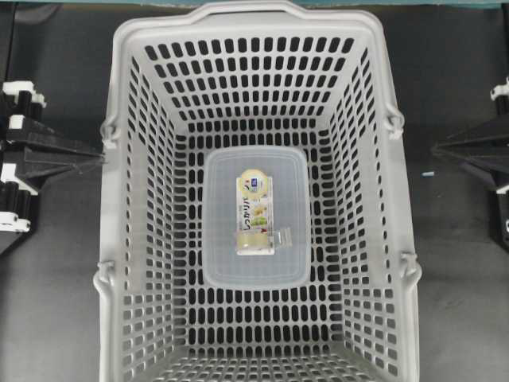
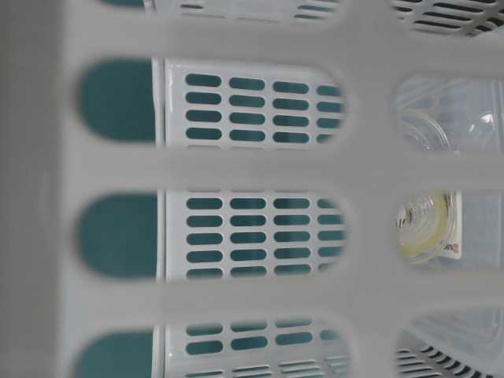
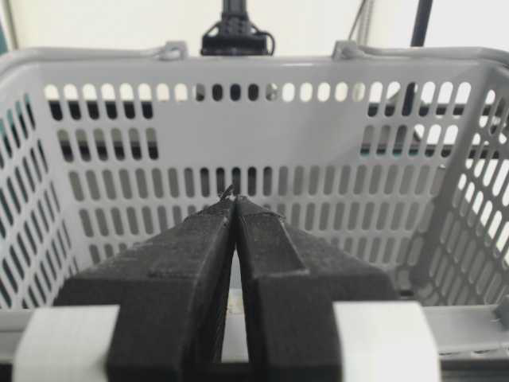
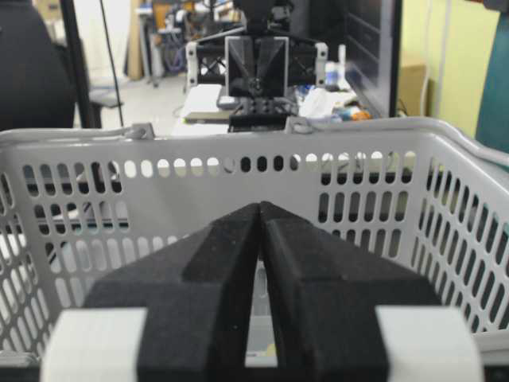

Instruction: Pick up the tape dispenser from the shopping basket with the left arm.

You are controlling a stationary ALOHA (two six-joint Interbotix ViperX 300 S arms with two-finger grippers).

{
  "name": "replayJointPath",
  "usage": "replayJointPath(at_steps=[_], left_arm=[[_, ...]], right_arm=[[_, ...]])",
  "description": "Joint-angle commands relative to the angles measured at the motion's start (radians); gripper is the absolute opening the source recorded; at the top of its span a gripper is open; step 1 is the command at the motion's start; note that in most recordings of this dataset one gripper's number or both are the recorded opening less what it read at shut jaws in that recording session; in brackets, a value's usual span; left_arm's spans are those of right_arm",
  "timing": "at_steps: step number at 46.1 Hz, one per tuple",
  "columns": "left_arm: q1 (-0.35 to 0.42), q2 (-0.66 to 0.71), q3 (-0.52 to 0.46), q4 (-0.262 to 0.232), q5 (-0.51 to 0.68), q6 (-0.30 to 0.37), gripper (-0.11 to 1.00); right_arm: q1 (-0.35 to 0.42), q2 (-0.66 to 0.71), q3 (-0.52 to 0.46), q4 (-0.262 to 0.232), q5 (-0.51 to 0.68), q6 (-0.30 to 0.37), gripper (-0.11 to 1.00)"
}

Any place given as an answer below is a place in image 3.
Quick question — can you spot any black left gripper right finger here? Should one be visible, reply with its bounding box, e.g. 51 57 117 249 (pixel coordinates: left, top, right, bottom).
235 197 398 381

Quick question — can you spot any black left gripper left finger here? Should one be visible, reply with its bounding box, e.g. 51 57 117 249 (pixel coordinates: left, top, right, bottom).
54 199 235 381

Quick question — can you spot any black vertical pole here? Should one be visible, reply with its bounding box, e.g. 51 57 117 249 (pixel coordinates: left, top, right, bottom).
410 0 433 48

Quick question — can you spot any grey plastic shopping basket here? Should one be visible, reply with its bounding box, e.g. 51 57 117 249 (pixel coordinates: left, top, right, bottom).
0 41 509 365

